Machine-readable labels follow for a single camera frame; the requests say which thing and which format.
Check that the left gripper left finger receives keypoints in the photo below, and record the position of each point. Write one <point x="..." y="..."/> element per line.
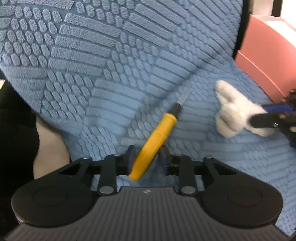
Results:
<point x="124" y="162"/>

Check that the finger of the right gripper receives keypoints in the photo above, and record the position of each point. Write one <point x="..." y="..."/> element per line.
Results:
<point x="278" y="107"/>
<point x="265" y="120"/>

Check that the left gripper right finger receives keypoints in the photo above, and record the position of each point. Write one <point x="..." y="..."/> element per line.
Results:
<point x="170" y="163"/>

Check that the white plush toy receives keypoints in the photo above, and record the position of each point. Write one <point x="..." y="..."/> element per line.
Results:
<point x="235" y="112"/>

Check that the yellow handled screwdriver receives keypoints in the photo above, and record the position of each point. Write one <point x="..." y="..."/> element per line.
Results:
<point x="158" y="137"/>

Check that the pink storage box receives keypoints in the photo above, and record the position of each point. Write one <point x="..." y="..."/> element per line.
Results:
<point x="267" y="55"/>

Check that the blue textured sofa cover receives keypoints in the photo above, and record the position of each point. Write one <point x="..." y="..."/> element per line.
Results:
<point x="105" y="72"/>

